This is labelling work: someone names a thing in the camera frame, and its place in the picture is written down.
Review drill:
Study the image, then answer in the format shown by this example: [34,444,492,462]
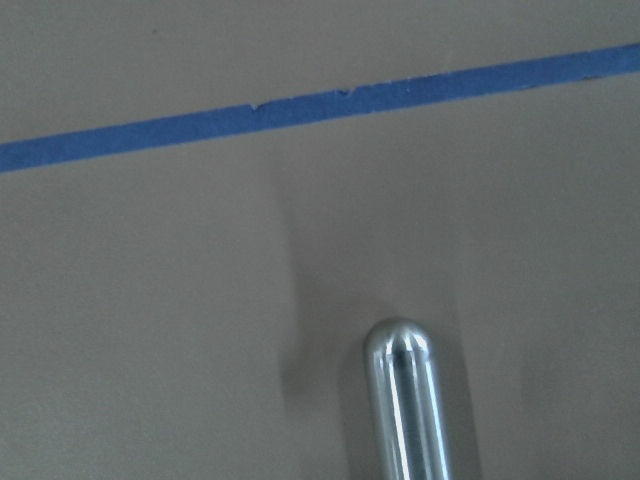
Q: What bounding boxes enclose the steel muddler black cap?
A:
[363,318,453,479]

